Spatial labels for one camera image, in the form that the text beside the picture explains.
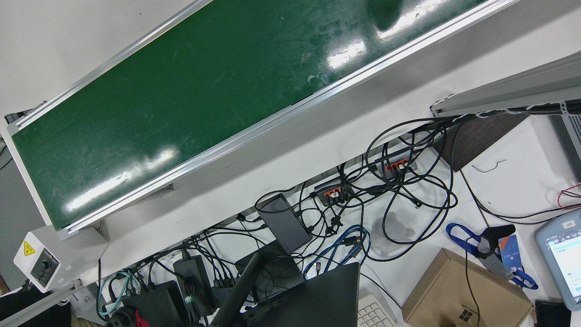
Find white keyboard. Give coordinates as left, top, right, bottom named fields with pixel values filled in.
left=356, top=293, right=399, bottom=327

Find dark grey hub box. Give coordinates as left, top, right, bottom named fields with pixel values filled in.
left=257, top=194, right=313, bottom=255

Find teal cable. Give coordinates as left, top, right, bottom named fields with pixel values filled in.
left=98, top=271, right=138, bottom=317

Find green conveyor belt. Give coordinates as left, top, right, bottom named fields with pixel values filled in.
left=0, top=0, right=518, bottom=241

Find grey teach pendant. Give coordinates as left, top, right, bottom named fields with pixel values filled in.
left=535, top=213, right=581, bottom=312

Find black handled scissors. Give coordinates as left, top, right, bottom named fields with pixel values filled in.
left=474, top=224, right=519, bottom=283

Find grey ribbed device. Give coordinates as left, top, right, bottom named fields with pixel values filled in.
left=548, top=114, right=581, bottom=182

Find black monitor back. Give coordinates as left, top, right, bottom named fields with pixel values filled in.
left=245, top=262, right=361, bottom=327

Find blue lanyard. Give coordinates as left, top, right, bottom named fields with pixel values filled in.
left=446, top=223, right=539, bottom=290

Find thin grey wire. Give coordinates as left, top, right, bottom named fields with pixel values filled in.
left=472, top=159, right=507, bottom=173

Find white conveyor control box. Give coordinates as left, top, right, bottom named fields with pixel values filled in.
left=14, top=225, right=108, bottom=293

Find blue cable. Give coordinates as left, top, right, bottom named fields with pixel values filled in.
left=303, top=225, right=372, bottom=280

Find black cable tangle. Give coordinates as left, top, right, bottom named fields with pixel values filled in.
left=363, top=116, right=460, bottom=263

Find clear plastic bag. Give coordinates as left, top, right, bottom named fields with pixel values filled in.
left=370, top=211, right=416, bottom=258

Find black pole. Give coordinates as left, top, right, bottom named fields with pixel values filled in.
left=211, top=252, right=266, bottom=327

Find black box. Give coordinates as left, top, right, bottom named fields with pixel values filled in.
left=120, top=280, right=184, bottom=327

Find aluminium profile bar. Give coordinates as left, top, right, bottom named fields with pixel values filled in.
left=430, top=50, right=581, bottom=118

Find black power brick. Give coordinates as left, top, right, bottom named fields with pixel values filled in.
left=173, top=255, right=214, bottom=315

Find dark brown panel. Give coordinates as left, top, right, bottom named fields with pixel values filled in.
left=435, top=114, right=530, bottom=172

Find power strip orange switches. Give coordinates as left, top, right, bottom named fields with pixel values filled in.
left=370, top=145, right=420, bottom=177
left=314, top=177, right=353, bottom=206

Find brown cardboard box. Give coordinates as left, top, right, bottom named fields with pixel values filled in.
left=402, top=248, right=536, bottom=327

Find red cable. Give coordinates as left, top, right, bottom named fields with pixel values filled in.
left=557, top=184, right=581, bottom=210

